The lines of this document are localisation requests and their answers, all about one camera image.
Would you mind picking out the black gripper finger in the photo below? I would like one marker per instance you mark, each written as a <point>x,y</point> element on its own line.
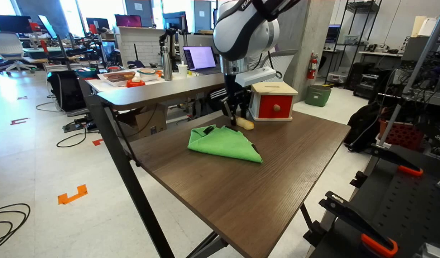
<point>245,108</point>
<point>230,112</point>

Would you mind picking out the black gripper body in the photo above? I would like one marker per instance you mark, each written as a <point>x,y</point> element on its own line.
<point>231,88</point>

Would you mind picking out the yellow toy corn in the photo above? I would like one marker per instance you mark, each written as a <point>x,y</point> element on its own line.
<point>247,124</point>

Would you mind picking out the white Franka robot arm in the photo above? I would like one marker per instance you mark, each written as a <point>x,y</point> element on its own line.
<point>243,29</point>

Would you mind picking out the wooden box with red drawer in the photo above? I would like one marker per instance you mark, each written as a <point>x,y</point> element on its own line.
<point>274,102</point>

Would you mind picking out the green folded cloth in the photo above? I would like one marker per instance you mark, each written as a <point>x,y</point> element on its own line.
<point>224,144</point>

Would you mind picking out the open laptop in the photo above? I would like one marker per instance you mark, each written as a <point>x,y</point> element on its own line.
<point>200,58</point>

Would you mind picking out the white cup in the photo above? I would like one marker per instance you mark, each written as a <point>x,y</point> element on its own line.
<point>182,71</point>

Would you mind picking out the white office chair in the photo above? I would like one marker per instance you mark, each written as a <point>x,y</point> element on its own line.
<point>286,65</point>

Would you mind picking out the metal water bottle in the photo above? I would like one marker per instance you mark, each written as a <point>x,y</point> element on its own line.
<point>167,65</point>

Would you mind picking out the green plastic bin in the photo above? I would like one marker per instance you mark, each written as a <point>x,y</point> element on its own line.
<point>319,95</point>

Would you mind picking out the red fire extinguisher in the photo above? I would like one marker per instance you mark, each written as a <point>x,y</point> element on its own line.
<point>313,66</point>

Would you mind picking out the cardboard box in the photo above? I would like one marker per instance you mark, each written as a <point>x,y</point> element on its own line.
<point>142,124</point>

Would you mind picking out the white divider panel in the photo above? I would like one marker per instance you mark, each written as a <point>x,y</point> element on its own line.
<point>141,48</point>

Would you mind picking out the tray with toy items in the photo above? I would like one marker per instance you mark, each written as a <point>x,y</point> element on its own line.
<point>121,76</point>

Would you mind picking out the brown wooden table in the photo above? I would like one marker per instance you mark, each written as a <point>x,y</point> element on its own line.
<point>128,177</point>

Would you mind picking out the black backpack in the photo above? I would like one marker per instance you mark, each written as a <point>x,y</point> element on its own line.
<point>364,126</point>

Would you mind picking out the black metal shelf rack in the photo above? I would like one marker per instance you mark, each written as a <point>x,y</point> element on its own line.
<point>363,48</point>

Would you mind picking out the small orange floor tape marker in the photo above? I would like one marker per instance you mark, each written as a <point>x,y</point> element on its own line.
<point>98,142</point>

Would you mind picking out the white office desk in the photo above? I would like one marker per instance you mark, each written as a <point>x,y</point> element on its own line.
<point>95,85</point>

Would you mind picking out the red plastic crate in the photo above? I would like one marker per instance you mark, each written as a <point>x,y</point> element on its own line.
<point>400,135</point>

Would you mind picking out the slanted aluminium pole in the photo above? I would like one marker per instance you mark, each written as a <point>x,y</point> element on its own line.
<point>415,66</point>

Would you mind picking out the black perforated mounting board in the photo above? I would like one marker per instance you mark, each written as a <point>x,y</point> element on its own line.
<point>410,210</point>

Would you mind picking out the dark red floor tape marker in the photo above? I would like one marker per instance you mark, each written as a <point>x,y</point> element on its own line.
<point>19,121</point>

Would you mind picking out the white swivel chair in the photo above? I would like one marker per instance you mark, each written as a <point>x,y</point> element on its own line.
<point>9,48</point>

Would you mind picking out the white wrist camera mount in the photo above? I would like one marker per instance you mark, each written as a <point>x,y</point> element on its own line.
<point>257,76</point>

